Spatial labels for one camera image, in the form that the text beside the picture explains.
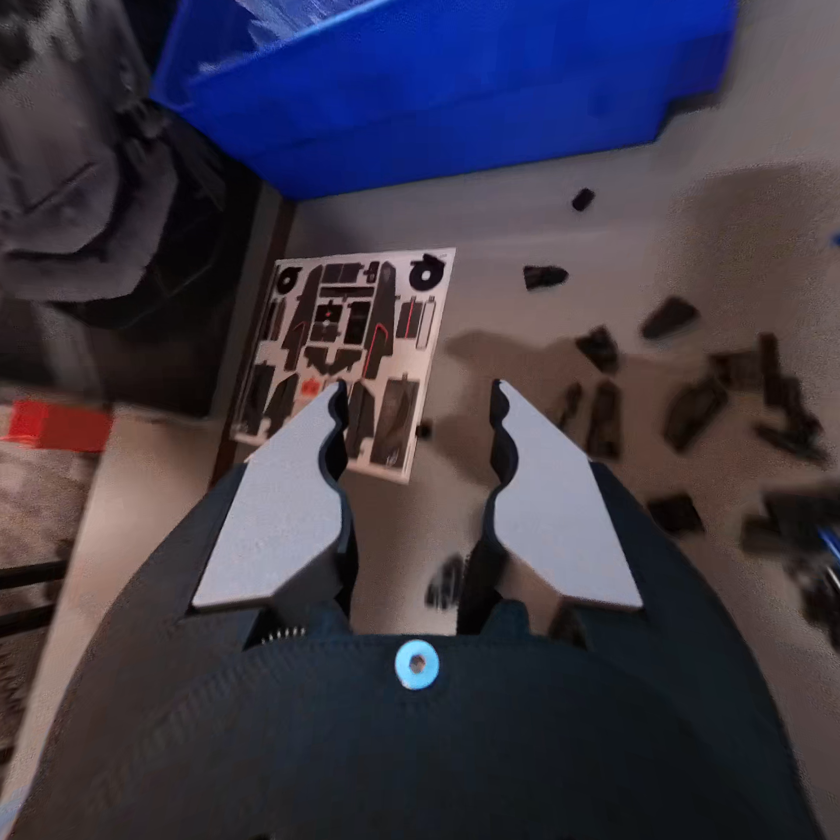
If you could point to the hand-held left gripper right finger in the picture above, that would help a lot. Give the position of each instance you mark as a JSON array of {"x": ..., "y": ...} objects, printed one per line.
[{"x": 564, "y": 525}]

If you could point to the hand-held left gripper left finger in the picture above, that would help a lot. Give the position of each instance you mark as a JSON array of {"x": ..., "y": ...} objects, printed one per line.
[{"x": 275, "y": 525}]

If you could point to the small lego pieces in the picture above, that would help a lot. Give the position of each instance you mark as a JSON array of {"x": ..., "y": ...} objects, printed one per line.
[{"x": 692, "y": 410}]

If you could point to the lego sticker sheet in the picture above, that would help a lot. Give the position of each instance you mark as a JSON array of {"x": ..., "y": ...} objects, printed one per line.
[{"x": 341, "y": 308}]

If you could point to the lego instruction booklet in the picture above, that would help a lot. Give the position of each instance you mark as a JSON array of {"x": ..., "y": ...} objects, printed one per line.
[{"x": 39, "y": 499}]

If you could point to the dark lego set box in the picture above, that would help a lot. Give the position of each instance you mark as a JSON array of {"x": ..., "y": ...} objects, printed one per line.
[{"x": 79, "y": 197}]

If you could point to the blue plastic bin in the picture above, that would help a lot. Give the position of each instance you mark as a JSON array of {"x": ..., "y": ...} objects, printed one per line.
[{"x": 426, "y": 98}]

